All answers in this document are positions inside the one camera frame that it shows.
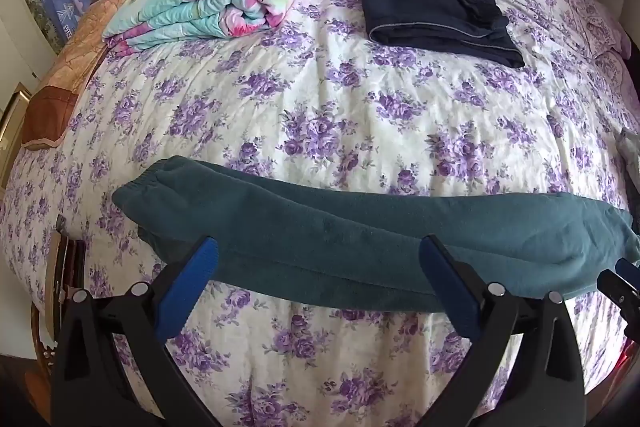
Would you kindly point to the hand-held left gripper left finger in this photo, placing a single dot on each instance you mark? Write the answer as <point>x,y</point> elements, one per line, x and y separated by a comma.
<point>192,279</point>

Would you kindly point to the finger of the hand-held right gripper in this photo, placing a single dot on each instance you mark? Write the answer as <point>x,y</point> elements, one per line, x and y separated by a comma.
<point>616,283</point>

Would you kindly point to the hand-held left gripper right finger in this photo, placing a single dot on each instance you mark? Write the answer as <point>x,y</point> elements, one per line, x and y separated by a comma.
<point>450,287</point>

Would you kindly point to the teal fleece pants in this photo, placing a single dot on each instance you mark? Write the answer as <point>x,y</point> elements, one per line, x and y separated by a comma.
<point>325,232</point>

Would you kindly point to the folded dark navy pants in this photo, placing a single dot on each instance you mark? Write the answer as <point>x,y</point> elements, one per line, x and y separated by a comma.
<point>430,7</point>

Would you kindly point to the purple floral bedspread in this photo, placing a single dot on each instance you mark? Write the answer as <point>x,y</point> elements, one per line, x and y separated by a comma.
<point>300,107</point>

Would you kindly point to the orange brown blanket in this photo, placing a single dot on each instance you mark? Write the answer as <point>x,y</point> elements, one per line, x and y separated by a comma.
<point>70,72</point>

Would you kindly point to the purple floral pillow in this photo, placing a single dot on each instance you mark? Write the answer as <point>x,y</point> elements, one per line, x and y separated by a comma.
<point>600,24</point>

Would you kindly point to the wooden bed frame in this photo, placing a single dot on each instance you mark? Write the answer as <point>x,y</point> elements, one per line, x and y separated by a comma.
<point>65,267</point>

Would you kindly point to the gold picture frame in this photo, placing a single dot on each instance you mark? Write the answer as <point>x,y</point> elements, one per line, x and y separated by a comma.
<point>12,122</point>

